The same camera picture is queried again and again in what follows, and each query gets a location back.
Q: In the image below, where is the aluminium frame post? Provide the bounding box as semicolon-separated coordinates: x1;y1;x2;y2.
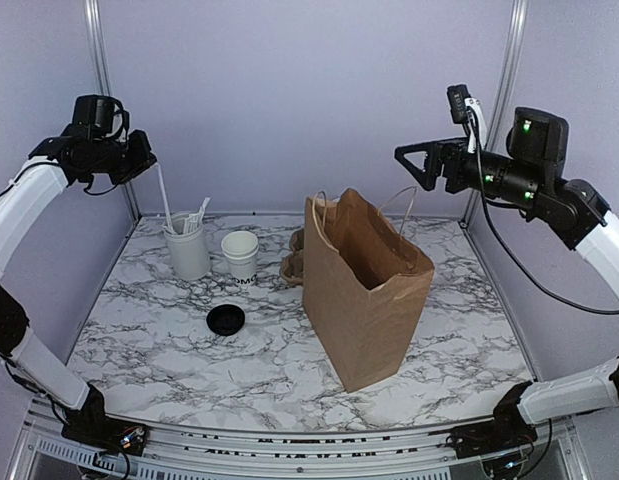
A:
83;0;141;224
461;0;530;224

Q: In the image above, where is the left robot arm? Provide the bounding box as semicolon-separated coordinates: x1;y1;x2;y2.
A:
0;94;157;445

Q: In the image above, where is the white straw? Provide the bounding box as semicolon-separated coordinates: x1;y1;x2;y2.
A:
157;163;173;232

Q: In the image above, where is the remaining pulp carrier stack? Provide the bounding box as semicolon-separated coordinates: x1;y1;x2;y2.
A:
280;229;304;286

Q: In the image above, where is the white plastic utensil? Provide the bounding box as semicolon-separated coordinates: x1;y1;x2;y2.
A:
190;197;211;227

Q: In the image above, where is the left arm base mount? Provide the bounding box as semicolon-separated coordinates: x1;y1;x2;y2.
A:
61;385;148;456

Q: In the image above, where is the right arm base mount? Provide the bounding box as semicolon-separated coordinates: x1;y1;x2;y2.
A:
445;381;538;459

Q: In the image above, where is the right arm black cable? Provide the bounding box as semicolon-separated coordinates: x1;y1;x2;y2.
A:
463;112;619;316

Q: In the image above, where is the white ribbed utensil container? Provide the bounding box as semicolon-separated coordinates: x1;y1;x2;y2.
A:
162;212;211;281

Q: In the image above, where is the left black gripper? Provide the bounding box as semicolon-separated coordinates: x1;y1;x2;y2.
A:
82;128;155;184

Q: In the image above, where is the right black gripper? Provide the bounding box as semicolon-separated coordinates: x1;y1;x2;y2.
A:
396;136;545;210

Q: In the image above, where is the right aluminium frame post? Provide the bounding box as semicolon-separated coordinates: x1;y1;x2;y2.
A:
461;0;530;224

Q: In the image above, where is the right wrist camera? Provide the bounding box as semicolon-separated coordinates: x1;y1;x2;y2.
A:
447;84;487;153

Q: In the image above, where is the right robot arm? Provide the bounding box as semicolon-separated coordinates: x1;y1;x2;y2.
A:
394;106;619;448

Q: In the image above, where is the brown cardboard box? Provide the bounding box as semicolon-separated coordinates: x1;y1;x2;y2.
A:
302;189;435;393

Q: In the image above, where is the left aluminium frame post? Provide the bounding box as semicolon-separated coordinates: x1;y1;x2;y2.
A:
83;0;141;224

